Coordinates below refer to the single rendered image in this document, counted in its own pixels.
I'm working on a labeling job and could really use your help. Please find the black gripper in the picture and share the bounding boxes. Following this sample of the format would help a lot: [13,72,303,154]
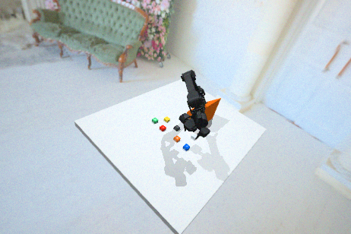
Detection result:
[179,113,210,140]

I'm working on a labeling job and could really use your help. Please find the blue block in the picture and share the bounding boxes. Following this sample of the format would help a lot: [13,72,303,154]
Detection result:
[183,144,190,151]

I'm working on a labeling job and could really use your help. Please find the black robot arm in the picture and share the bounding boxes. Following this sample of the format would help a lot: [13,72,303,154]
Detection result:
[181,70,208,132]

